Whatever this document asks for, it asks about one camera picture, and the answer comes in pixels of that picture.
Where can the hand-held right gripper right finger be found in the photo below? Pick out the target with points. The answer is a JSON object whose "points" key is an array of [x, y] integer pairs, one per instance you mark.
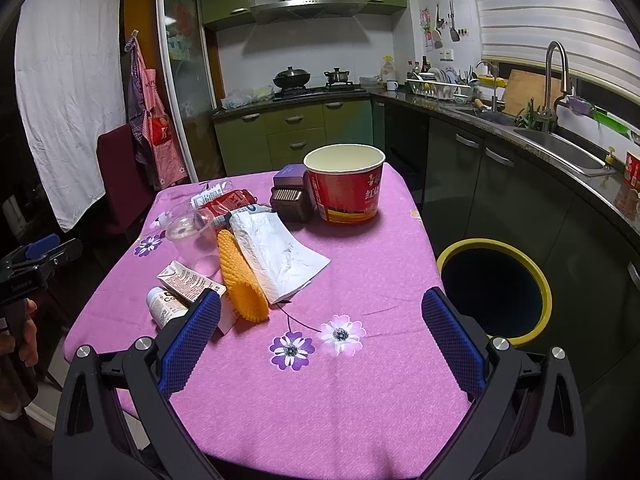
{"points": [[452, 342]]}

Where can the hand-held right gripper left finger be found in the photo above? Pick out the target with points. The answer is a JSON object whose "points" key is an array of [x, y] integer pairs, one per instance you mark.
{"points": [[192, 345]]}

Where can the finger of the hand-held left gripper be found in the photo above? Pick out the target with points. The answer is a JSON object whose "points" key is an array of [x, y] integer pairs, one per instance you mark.
{"points": [[42, 246], [67, 252]]}

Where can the small white brown bottle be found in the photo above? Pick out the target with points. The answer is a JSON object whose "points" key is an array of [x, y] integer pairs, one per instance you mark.
{"points": [[165, 307]]}

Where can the white brown drink carton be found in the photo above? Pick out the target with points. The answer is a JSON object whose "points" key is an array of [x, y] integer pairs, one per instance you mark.
{"points": [[187, 280]]}

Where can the yellow rimmed trash bin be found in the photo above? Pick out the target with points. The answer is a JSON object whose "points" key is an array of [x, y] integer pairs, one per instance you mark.
{"points": [[495, 290]]}

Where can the orange foam net sleeve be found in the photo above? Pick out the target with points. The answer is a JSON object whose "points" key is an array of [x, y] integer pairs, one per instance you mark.
{"points": [[240, 285]]}

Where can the clear plastic cup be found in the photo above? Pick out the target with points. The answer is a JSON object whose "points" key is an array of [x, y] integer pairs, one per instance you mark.
{"points": [[192, 245]]}

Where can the crushed clear plastic bottle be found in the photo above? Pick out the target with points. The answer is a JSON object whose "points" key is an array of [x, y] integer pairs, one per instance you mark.
{"points": [[163, 220]]}

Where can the white paper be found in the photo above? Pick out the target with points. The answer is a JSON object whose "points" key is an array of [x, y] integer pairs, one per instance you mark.
{"points": [[270, 255]]}

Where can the red snack wrapper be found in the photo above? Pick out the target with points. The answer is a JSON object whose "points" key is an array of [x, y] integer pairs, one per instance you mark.
{"points": [[225, 202]]}

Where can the brown plastic tray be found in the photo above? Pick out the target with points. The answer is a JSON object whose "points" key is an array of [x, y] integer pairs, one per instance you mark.
{"points": [[290, 205]]}

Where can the red instant noodle bowl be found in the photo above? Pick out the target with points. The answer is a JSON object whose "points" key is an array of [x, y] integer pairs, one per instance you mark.
{"points": [[345, 195]]}

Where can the purple cardboard box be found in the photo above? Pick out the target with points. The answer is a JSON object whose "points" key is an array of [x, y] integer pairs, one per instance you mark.
{"points": [[290, 177]]}

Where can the person's left hand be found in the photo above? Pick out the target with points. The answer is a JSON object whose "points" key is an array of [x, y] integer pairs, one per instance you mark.
{"points": [[30, 332]]}

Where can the maroon chair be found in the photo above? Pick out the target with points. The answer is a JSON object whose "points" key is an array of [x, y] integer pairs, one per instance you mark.
{"points": [[122, 180]]}

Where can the pink floral tablecloth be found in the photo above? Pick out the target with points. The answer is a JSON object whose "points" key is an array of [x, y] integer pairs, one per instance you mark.
{"points": [[350, 285]]}

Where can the white hanging cloth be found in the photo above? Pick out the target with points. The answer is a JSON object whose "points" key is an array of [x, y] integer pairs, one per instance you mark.
{"points": [[70, 100]]}

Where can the dark green base cabinets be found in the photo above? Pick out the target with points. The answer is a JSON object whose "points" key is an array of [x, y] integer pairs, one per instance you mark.
{"points": [[500, 200]]}

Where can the red checked apron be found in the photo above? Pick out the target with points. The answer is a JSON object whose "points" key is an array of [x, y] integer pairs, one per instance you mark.
{"points": [[162, 135]]}

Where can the purple checked apron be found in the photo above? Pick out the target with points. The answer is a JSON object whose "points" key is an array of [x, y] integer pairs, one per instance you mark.
{"points": [[134, 90]]}

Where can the glass sliding door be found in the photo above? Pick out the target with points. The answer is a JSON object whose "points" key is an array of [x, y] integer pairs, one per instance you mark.
{"points": [[190, 85]]}

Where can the steel kitchen sink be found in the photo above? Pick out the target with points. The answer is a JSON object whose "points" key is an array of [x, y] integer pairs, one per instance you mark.
{"points": [[565, 150]]}

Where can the clear plastic bags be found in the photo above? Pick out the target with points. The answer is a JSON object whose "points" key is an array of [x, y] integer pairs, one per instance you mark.
{"points": [[245, 99]]}

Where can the green leafy vegetables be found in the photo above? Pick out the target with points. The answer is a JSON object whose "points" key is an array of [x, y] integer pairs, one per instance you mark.
{"points": [[532, 117]]}

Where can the wooden rolling pin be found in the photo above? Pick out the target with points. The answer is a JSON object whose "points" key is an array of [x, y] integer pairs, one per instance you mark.
{"points": [[477, 105]]}

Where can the small yellow tap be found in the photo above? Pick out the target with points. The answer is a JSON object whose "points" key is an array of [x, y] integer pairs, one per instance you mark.
{"points": [[609, 159]]}

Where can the green base cabinet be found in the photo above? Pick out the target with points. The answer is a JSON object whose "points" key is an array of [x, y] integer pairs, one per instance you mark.
{"points": [[345, 125]]}

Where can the dark stone countertop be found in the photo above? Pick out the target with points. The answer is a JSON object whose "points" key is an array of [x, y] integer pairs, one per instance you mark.
{"points": [[390, 96]]}

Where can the white dish rack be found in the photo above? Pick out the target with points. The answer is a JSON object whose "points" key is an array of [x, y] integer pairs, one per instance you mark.
{"points": [[437, 87]]}

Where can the small steel faucet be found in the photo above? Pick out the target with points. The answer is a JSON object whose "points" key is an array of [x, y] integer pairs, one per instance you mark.
{"points": [[494, 87]]}

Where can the wooden cutting board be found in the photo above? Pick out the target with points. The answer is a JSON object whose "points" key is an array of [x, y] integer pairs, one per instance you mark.
{"points": [[527, 91]]}

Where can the yellow sponge holder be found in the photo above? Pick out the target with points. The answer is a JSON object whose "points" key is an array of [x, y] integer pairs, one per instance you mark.
{"points": [[492, 81]]}

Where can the purple faucet hanger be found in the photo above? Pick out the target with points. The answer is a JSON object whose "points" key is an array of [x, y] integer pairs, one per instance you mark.
{"points": [[577, 105]]}

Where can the green plastic item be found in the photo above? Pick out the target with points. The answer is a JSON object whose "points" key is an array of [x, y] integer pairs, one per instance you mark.
{"points": [[612, 122]]}

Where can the tall steel faucet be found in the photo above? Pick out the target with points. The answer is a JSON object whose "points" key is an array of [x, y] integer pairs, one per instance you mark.
{"points": [[547, 85]]}

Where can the yellow cooking oil bottle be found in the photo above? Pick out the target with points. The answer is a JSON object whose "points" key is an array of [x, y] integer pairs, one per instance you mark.
{"points": [[388, 71]]}

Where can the black wok with lid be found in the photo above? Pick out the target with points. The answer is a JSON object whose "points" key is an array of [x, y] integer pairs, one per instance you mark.
{"points": [[291, 79]]}

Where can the black gas stove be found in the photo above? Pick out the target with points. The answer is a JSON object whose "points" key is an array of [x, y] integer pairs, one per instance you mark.
{"points": [[320, 91]]}

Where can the steel cooking pot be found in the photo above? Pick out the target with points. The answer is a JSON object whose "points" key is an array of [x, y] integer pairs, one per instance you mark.
{"points": [[336, 77]]}

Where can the hanging kitchen brush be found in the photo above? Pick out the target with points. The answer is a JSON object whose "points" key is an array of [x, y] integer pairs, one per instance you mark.
{"points": [[438, 35]]}

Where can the black hanging spatula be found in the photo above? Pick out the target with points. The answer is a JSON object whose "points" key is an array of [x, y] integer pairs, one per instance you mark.
{"points": [[453, 34]]}

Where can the pink hanging utensil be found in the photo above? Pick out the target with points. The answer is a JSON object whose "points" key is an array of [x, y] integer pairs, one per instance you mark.
{"points": [[425, 20]]}

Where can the white window blind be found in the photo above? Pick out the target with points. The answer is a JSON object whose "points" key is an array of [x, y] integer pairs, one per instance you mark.
{"points": [[550, 5]]}

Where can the white wall socket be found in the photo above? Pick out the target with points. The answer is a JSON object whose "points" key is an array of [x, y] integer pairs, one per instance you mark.
{"points": [[443, 55]]}

